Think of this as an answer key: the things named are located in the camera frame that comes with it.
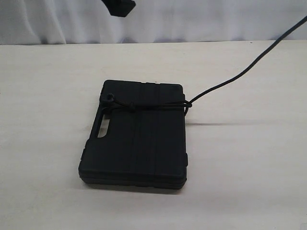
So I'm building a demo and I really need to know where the black rope with loop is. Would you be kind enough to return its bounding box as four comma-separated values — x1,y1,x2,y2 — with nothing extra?
102,15,307,115

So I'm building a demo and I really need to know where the black plastic carrying case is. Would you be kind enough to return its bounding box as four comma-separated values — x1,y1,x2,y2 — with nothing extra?
78,80,188,190

